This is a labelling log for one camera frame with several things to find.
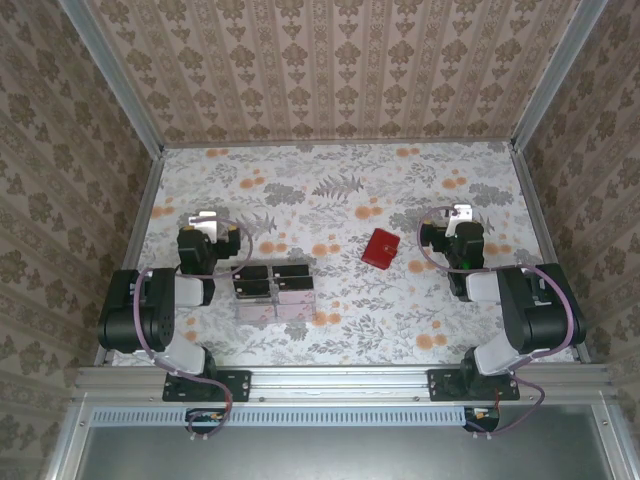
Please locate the pale pink card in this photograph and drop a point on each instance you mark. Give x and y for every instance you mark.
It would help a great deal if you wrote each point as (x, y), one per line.
(255, 311)

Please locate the red card holder wallet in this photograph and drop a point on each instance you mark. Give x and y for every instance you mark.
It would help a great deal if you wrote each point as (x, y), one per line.
(380, 249)

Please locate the white card with red print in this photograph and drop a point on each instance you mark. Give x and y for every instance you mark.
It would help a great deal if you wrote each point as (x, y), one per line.
(296, 298)

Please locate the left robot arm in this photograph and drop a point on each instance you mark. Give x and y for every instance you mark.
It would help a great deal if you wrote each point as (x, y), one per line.
(135, 310)

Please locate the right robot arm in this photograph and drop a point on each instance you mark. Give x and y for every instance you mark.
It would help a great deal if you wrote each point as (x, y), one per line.
(540, 310)

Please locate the black credit card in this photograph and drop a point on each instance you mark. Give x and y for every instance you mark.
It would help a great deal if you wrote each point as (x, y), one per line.
(252, 289)
(290, 271)
(294, 283)
(252, 273)

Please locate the grey metal panel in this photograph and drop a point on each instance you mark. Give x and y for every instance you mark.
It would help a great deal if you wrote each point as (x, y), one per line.
(340, 455)

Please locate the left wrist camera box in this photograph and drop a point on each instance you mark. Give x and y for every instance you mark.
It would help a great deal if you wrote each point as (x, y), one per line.
(207, 227)

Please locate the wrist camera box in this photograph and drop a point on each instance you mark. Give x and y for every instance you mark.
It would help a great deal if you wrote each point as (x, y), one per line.
(207, 227)
(460, 215)

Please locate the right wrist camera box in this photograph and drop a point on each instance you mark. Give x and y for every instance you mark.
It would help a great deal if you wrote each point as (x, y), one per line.
(460, 215)

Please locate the aluminium table edge rail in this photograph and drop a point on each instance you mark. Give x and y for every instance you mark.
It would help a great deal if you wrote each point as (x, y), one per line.
(535, 220)
(340, 142)
(141, 220)

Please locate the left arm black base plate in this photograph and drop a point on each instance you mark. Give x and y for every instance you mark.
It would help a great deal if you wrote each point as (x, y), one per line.
(240, 385)

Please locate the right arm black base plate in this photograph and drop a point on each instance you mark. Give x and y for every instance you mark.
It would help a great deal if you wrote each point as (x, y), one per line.
(440, 385)

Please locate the aluminium frame post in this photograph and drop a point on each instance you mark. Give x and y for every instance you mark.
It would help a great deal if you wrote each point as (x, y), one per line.
(555, 75)
(112, 80)

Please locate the aluminium mounting rail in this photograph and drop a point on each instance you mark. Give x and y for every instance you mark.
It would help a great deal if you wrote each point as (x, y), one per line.
(340, 382)

